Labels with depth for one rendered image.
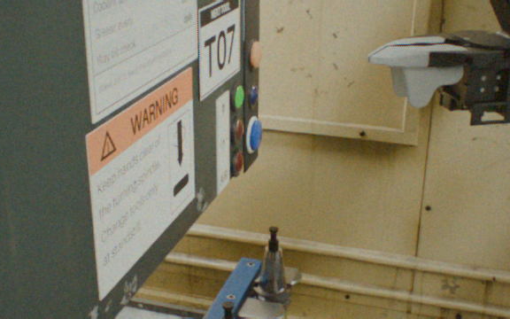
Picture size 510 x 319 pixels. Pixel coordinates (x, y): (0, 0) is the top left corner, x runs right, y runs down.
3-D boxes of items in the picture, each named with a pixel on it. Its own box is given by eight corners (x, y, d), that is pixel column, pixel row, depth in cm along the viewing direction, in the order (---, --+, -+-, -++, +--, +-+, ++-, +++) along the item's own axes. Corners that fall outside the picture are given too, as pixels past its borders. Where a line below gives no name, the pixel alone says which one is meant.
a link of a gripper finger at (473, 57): (435, 71, 67) (519, 66, 69) (436, 55, 66) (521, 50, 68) (413, 59, 71) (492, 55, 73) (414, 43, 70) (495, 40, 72)
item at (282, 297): (254, 287, 119) (255, 274, 118) (291, 289, 118) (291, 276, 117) (251, 308, 113) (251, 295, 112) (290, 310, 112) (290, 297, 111)
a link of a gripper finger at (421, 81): (377, 114, 69) (465, 108, 71) (382, 54, 66) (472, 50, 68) (365, 105, 71) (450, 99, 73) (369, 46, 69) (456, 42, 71)
